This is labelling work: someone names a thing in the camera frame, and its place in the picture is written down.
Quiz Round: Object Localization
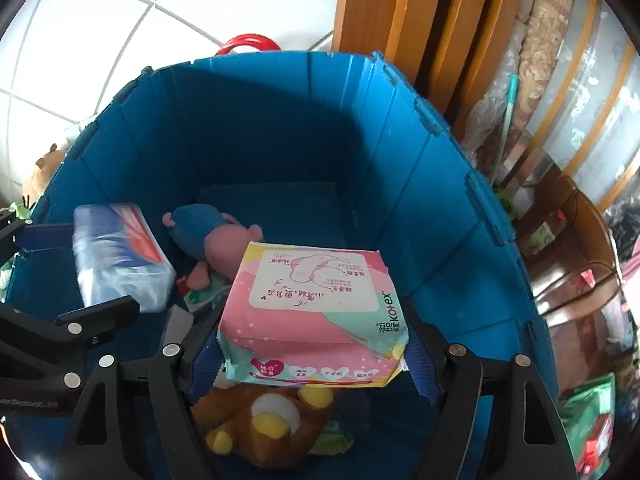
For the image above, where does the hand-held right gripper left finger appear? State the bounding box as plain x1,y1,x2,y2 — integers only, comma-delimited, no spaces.
52,305,223,480

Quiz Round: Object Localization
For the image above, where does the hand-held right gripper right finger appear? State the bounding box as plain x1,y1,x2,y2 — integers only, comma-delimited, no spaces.
400,305,576,480

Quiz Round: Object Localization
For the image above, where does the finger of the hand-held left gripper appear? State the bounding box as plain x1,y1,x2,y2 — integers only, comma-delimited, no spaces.
54,295,142,345
0,207,77,261

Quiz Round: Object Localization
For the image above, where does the blue red tissue pack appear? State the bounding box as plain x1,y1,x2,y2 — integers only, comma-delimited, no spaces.
72,202,177,313

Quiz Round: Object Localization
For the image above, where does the green plastic packet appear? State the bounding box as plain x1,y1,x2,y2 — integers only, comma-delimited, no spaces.
181,272,232,313

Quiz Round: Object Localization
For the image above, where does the lime green packet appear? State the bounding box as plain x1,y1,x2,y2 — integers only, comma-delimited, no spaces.
307,417,357,457

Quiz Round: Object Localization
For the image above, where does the pink pig plush blue body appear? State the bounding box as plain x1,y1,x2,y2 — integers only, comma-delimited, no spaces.
162,204,264,291

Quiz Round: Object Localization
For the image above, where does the blue plastic crate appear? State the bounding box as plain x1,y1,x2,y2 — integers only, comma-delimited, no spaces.
0,50,551,480

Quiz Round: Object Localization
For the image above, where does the brown bear plush striped shirt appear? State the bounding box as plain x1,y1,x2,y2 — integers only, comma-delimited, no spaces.
21,144,67,207

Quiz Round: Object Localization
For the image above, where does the green plastic bag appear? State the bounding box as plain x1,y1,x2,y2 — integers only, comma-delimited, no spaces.
559,372,617,480

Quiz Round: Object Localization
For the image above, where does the wooden chair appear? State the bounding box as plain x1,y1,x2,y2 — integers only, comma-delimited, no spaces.
520,175,631,321

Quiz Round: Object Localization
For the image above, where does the teal stick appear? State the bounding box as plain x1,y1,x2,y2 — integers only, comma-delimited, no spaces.
492,74,521,181

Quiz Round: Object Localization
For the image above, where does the red plastic basket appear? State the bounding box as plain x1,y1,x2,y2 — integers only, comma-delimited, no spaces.
216,34,283,57

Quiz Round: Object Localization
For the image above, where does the patterned glass door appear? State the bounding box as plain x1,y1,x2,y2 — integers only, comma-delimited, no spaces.
500,0,640,211

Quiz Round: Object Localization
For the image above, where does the rolled patterned carpet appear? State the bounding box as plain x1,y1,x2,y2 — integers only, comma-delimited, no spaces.
505,0,576,161

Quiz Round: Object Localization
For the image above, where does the wooden wall frame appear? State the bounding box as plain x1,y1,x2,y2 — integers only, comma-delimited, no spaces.
332,0,531,126

